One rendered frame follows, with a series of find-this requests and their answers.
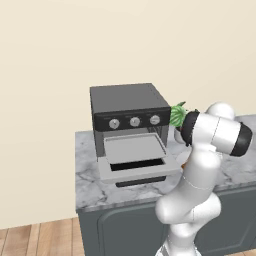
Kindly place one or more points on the grey cabinet door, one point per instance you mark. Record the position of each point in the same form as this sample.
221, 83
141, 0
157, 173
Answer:
233, 220
130, 233

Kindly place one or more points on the dark grey toaster oven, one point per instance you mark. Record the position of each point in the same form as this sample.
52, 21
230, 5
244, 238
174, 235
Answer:
126, 98

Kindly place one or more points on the grey toaster oven rack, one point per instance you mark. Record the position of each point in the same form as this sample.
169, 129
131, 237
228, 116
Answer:
133, 148

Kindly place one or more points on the grey kitchen counter cabinet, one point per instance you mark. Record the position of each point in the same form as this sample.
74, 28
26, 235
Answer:
90, 230

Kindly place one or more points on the grey toaster oven door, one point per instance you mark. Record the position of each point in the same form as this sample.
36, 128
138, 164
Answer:
140, 172

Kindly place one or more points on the silver toaster oven knob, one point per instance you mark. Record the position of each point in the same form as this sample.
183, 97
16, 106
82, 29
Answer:
154, 119
114, 123
134, 121

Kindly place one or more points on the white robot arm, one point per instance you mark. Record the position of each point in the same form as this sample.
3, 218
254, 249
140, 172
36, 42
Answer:
200, 173

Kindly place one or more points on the green potted plant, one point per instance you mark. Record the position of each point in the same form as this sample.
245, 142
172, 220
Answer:
177, 115

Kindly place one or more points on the brown baguette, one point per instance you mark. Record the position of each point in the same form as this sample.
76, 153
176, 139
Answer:
182, 164

